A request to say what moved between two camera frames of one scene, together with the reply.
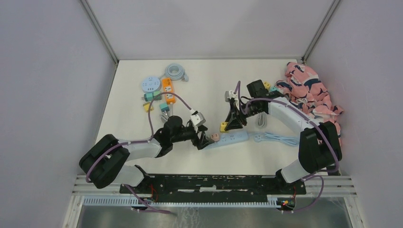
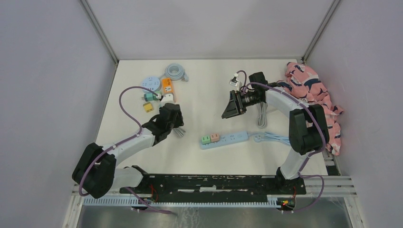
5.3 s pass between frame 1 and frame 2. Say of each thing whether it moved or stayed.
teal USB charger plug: stayed
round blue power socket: stayed
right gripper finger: moved
